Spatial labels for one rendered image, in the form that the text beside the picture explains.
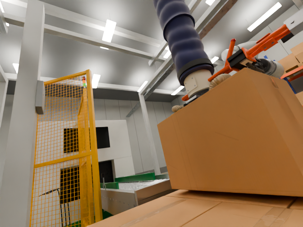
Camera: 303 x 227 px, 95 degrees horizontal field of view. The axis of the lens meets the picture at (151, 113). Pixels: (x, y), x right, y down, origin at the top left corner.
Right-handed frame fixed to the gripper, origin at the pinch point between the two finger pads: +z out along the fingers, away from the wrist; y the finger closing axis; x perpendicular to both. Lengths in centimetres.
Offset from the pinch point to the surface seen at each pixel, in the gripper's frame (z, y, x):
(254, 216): 28, 56, 8
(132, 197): 35, 53, 76
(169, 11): 11, -57, 21
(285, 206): 19, 56, 3
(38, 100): 93, -43, 134
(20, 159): 101, 11, 136
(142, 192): 31, 51, 68
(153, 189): 23, 52, 68
